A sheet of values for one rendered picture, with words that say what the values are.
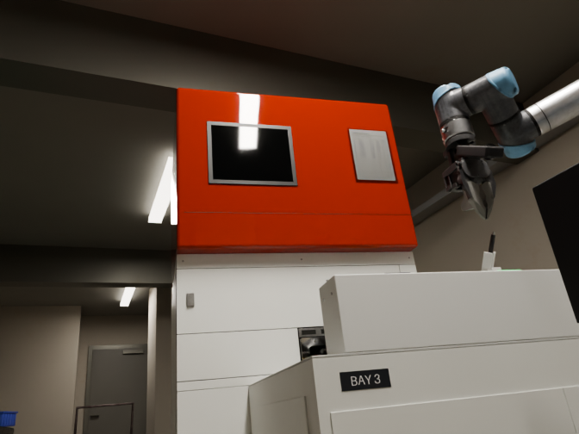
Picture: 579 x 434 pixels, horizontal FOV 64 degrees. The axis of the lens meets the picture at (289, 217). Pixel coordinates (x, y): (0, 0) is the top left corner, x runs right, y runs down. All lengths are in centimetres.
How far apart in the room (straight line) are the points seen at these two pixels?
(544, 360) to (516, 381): 8
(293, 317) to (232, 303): 19
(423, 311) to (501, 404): 21
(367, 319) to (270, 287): 67
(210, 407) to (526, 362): 82
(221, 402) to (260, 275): 39
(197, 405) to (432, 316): 74
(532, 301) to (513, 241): 282
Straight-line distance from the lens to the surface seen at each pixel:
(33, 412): 835
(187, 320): 143
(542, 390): 103
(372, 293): 88
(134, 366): 917
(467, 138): 120
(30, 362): 842
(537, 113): 128
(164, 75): 253
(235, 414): 141
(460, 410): 92
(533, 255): 376
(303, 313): 149
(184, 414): 140
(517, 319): 103
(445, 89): 127
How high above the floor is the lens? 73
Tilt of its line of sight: 23 degrees up
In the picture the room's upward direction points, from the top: 6 degrees counter-clockwise
